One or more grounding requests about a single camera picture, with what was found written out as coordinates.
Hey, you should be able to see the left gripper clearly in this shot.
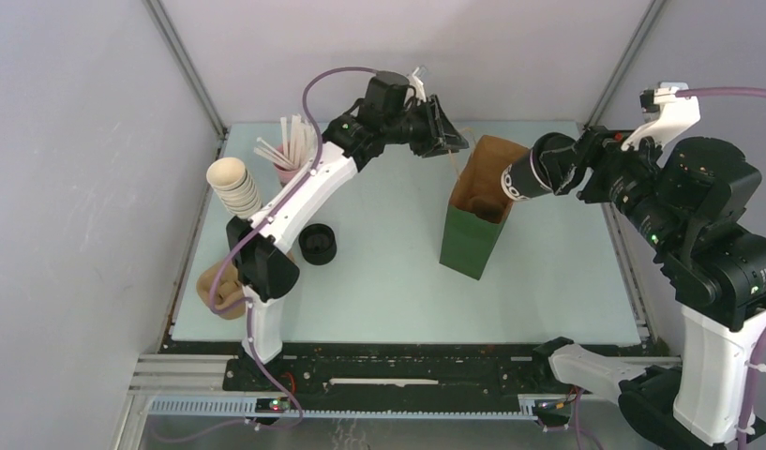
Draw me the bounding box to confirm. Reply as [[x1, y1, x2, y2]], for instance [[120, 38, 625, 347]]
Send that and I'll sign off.
[[382, 96, 468, 158]]

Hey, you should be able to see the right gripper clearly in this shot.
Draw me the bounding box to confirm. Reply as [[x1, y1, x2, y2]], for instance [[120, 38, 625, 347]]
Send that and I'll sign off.
[[538, 121, 681, 250]]

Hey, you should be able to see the black sleeved paper cup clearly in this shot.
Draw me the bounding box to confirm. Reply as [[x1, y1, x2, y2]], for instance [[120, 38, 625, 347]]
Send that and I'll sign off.
[[500, 148, 553, 203]]

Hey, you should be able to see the green paper bag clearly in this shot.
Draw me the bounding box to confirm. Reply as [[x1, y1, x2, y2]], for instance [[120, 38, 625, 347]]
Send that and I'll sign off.
[[439, 135, 528, 280]]

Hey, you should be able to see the single brown cup carrier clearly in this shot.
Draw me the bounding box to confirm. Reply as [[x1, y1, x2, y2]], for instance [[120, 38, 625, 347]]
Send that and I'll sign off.
[[468, 194, 507, 223]]

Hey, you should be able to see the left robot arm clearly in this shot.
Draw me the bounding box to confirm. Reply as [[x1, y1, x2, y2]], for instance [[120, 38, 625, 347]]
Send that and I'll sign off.
[[229, 70, 469, 391]]

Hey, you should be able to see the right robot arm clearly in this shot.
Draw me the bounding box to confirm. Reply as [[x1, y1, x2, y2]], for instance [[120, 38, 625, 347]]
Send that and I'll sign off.
[[528, 127, 766, 449]]

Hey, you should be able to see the white wrapped straws bundle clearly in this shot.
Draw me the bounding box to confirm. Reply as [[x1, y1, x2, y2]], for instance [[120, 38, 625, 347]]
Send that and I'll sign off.
[[253, 114, 318, 171]]

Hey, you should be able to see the stack of black lids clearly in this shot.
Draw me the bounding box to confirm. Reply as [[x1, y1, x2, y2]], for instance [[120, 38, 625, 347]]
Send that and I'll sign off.
[[298, 223, 338, 266]]

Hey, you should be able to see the stack of paper cups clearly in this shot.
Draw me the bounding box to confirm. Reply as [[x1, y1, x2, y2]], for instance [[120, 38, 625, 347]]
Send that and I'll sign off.
[[206, 157, 262, 219]]

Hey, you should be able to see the brown cardboard cup carrier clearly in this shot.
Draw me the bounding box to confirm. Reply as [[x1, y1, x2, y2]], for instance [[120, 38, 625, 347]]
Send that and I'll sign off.
[[196, 251, 297, 322]]

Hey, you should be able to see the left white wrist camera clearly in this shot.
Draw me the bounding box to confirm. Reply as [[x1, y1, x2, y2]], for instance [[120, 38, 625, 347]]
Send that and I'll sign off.
[[407, 66, 428, 102]]

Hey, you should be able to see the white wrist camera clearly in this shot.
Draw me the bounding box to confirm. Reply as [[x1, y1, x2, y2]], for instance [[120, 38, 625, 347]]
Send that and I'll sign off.
[[621, 82, 700, 152], [407, 66, 428, 102]]

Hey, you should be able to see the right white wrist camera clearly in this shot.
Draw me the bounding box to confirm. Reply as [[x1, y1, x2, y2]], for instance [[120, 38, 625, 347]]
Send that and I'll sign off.
[[621, 82, 700, 152]]

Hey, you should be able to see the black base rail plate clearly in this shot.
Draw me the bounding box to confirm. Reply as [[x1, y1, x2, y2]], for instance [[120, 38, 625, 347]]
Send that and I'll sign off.
[[222, 342, 575, 415]]

